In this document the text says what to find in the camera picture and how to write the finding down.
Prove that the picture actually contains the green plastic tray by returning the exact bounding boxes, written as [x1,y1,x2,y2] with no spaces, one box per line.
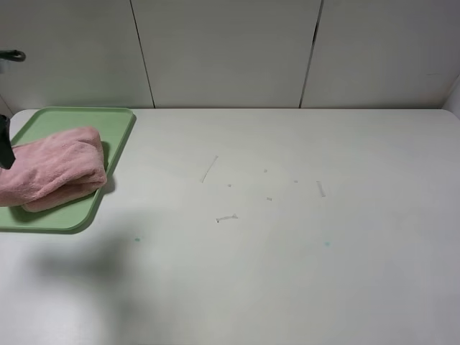
[1,107,136,234]

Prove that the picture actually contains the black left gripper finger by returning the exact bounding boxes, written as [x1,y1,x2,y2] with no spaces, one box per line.
[0,114,15,169]

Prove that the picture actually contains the pink terry towel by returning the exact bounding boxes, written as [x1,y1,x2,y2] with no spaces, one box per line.
[1,126,107,212]

